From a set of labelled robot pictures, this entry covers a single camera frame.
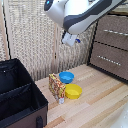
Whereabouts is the blue bowl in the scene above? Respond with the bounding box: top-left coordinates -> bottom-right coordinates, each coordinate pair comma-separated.
58,71 -> 75,85

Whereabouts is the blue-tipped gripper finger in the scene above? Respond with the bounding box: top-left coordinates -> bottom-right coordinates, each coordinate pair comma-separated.
75,38 -> 82,45

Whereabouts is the silver bar drawer handle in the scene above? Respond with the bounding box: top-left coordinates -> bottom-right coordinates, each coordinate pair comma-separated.
102,28 -> 128,37
96,54 -> 122,67

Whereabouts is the yellow bowl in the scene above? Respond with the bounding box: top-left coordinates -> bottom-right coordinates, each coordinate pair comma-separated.
63,83 -> 83,100

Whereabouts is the beige woven folding screen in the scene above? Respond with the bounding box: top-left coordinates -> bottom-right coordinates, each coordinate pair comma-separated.
0,0 -> 128,83

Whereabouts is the yellow red patterned box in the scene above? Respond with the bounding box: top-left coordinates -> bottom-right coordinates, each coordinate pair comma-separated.
48,73 -> 67,105

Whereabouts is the dark-framed drawer cabinet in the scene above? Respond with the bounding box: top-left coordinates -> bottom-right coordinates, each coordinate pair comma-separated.
86,8 -> 128,84

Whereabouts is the brown fabric-front drawer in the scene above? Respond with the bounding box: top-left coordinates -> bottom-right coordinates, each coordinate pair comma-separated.
89,41 -> 128,81
94,13 -> 128,51

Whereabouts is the black fabric storage bin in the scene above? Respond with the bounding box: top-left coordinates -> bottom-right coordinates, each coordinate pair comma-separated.
0,58 -> 50,128

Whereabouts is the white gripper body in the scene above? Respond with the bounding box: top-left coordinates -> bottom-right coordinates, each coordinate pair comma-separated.
61,31 -> 80,48

